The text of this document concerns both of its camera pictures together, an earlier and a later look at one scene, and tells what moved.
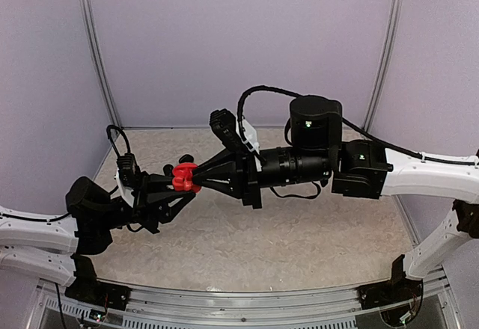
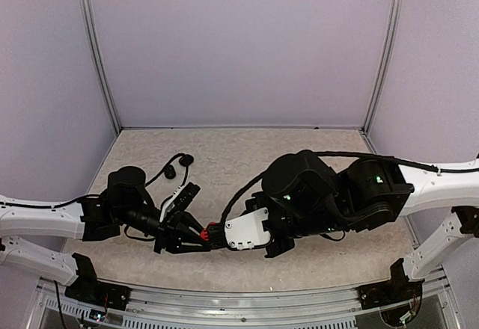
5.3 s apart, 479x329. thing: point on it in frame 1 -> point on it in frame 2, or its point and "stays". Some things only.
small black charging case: (168, 169) stays
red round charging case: (182, 177) -> (204, 234)
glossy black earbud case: (185, 158) stays
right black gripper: (245, 188) -> (259, 198)
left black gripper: (147, 214) -> (169, 232)
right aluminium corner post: (395, 16) stays
